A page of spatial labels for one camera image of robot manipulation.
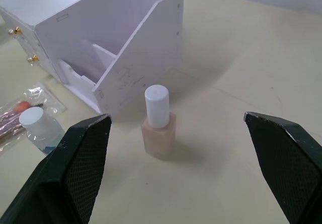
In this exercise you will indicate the white makeup organizer box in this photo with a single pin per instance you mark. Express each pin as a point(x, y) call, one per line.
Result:
point(110, 40)

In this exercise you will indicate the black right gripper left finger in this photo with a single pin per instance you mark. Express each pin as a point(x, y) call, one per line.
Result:
point(60, 178)

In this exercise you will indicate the clear bottle white cap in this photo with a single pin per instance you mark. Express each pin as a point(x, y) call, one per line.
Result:
point(41, 131)

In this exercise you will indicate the brush set in clear bag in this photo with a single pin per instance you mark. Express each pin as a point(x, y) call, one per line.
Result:
point(22, 113)

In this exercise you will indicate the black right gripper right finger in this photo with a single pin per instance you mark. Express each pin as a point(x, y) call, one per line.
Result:
point(289, 163)

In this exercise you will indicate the gold bow drawer knob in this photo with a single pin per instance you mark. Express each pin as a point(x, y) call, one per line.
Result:
point(15, 30)
point(33, 58)

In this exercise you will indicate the beige foundation bottle white cap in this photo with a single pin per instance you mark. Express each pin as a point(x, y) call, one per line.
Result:
point(158, 131)

